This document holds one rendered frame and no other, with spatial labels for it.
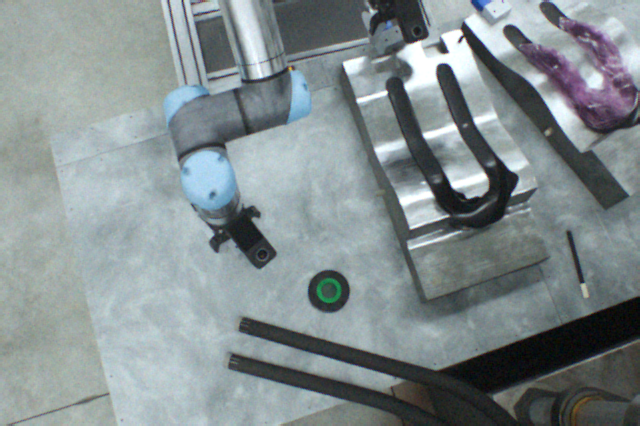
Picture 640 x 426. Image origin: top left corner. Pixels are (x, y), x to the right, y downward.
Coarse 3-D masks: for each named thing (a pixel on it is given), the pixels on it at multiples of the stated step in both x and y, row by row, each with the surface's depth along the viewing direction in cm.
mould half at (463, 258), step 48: (384, 96) 127; (432, 96) 128; (480, 96) 128; (384, 144) 125; (432, 144) 125; (480, 192) 118; (528, 192) 120; (432, 240) 123; (480, 240) 123; (528, 240) 124; (432, 288) 121
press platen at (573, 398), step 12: (564, 396) 100; (576, 396) 99; (588, 396) 98; (600, 396) 99; (612, 396) 99; (552, 408) 102; (564, 408) 98; (576, 408) 98; (552, 420) 101; (564, 420) 98
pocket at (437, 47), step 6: (426, 42) 132; (432, 42) 132; (438, 42) 133; (444, 42) 131; (426, 48) 133; (432, 48) 133; (438, 48) 133; (444, 48) 132; (426, 54) 133; (432, 54) 133; (438, 54) 133; (444, 54) 133
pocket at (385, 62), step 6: (384, 54) 131; (390, 54) 131; (372, 60) 131; (378, 60) 132; (384, 60) 132; (390, 60) 132; (396, 60) 131; (378, 66) 132; (384, 66) 132; (390, 66) 132; (396, 66) 132; (378, 72) 131
